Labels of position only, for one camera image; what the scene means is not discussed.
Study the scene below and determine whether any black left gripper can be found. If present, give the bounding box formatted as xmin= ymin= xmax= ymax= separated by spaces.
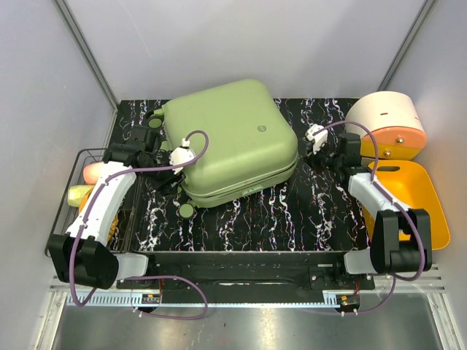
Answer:
xmin=139 ymin=151 xmax=185 ymax=196

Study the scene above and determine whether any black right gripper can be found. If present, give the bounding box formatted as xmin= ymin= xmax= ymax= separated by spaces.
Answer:
xmin=303 ymin=139 xmax=343 ymax=174

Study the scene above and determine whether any orange plastic basket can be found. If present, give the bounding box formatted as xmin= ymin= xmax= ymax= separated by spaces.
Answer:
xmin=376 ymin=160 xmax=450 ymax=251

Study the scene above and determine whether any green hard-shell suitcase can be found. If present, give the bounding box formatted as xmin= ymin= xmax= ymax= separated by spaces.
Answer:
xmin=146 ymin=79 xmax=299 ymax=209

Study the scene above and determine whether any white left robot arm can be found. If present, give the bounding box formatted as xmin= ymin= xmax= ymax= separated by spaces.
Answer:
xmin=47 ymin=126 xmax=194 ymax=289

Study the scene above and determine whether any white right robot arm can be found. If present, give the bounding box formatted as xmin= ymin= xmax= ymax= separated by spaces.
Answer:
xmin=305 ymin=130 xmax=432 ymax=289

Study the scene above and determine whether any black marble pattern mat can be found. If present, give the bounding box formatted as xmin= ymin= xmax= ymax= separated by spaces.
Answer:
xmin=112 ymin=97 xmax=369 ymax=253

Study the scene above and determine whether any white orange drawer cabinet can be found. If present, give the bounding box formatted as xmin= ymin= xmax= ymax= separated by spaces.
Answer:
xmin=345 ymin=91 xmax=427 ymax=160

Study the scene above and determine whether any pink cup in basket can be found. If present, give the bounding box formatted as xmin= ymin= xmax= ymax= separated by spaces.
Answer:
xmin=83 ymin=162 xmax=104 ymax=185

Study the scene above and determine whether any yellow cup in basket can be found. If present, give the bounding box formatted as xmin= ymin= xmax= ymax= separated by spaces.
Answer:
xmin=67 ymin=184 xmax=93 ymax=207

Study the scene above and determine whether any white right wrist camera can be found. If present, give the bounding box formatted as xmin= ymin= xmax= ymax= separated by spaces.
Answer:
xmin=305 ymin=124 xmax=328 ymax=155

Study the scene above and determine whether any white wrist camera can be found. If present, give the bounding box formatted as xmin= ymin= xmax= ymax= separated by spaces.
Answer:
xmin=305 ymin=124 xmax=328 ymax=155
xmin=169 ymin=139 xmax=196 ymax=174

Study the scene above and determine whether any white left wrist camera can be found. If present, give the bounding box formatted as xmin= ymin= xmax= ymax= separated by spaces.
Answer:
xmin=169 ymin=139 xmax=196 ymax=174

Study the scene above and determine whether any black wire basket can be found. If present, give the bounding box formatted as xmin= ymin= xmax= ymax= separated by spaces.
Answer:
xmin=47 ymin=159 xmax=136 ymax=260

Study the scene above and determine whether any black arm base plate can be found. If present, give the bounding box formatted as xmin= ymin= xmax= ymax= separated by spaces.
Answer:
xmin=145 ymin=251 xmax=375 ymax=292

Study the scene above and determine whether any aluminium rail frame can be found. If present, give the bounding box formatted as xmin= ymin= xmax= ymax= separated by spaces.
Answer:
xmin=34 ymin=265 xmax=466 ymax=349

